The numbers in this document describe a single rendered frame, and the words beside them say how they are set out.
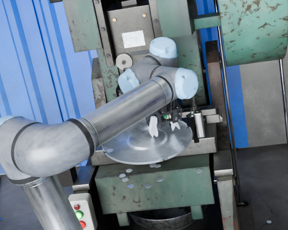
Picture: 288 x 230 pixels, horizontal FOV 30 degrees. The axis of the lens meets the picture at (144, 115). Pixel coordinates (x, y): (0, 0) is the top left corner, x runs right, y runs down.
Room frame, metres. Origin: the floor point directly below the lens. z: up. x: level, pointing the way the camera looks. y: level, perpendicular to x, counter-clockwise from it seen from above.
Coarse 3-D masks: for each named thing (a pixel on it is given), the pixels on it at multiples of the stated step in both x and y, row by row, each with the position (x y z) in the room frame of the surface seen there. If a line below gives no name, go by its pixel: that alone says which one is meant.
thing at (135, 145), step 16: (128, 128) 1.66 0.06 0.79; (144, 128) 1.64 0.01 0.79; (160, 128) 1.63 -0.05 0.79; (176, 128) 1.61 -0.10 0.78; (112, 144) 1.57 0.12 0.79; (128, 144) 1.55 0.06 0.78; (144, 144) 1.53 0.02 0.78; (160, 144) 1.52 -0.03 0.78; (176, 144) 1.51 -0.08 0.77; (128, 160) 1.46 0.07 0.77; (144, 160) 1.45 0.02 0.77; (160, 160) 1.44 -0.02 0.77
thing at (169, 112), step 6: (174, 102) 1.48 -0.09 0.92; (162, 108) 1.48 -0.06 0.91; (168, 108) 1.47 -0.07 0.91; (174, 108) 1.49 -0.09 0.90; (180, 108) 1.48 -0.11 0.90; (156, 114) 1.52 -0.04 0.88; (162, 114) 1.46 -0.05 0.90; (168, 114) 1.47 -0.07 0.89; (174, 114) 1.48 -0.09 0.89; (162, 120) 1.48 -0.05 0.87; (168, 120) 1.49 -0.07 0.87; (174, 120) 1.49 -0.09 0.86
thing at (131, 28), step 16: (128, 0) 1.80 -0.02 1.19; (144, 0) 1.83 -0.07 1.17; (112, 16) 1.77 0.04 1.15; (128, 16) 1.76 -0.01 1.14; (144, 16) 1.74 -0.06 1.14; (112, 32) 1.77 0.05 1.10; (128, 32) 1.76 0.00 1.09; (144, 32) 1.75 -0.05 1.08; (128, 48) 1.76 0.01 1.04; (144, 48) 1.75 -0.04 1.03; (128, 64) 1.75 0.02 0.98
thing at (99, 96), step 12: (96, 60) 2.22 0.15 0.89; (96, 72) 2.17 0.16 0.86; (96, 84) 2.13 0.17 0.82; (96, 96) 2.12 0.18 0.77; (96, 108) 2.11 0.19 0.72; (84, 168) 1.73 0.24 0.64; (96, 168) 1.74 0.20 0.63; (84, 180) 1.64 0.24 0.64; (84, 192) 1.60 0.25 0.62; (96, 192) 1.69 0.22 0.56; (96, 204) 1.69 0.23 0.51; (96, 216) 1.63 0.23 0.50; (108, 216) 1.80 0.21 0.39; (96, 228) 1.59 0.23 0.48; (108, 228) 1.76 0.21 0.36
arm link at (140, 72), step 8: (136, 64) 1.38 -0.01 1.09; (144, 64) 1.37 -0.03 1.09; (152, 64) 1.38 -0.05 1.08; (160, 64) 1.39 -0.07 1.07; (128, 72) 1.35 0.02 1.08; (136, 72) 1.35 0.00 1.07; (144, 72) 1.33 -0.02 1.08; (120, 80) 1.36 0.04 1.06; (128, 80) 1.33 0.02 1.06; (136, 80) 1.33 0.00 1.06; (144, 80) 1.32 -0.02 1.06; (120, 88) 1.37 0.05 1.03; (128, 88) 1.34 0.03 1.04
